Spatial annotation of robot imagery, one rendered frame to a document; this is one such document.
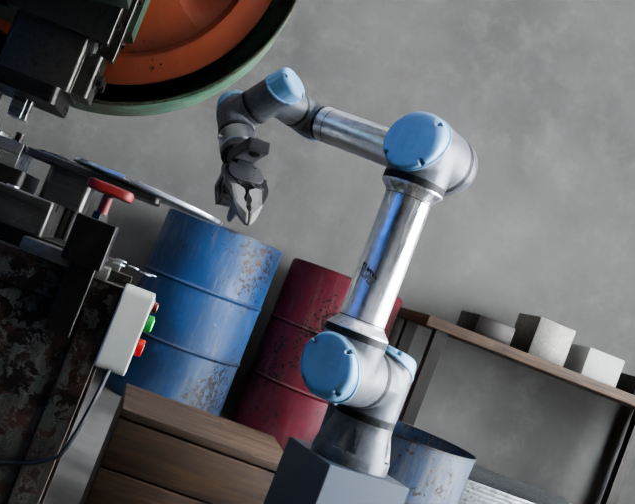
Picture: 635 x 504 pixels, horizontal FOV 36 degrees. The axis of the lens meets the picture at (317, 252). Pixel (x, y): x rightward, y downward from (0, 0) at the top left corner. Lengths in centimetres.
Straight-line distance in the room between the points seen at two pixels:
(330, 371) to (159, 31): 91
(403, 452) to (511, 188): 318
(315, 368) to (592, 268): 403
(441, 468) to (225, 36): 117
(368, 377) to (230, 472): 56
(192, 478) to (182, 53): 92
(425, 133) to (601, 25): 411
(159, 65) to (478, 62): 348
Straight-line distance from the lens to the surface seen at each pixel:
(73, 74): 177
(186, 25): 223
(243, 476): 219
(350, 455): 182
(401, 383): 183
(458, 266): 536
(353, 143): 199
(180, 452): 217
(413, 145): 172
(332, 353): 169
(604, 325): 569
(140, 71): 218
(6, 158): 176
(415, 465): 247
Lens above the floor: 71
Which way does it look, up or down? 3 degrees up
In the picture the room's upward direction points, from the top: 21 degrees clockwise
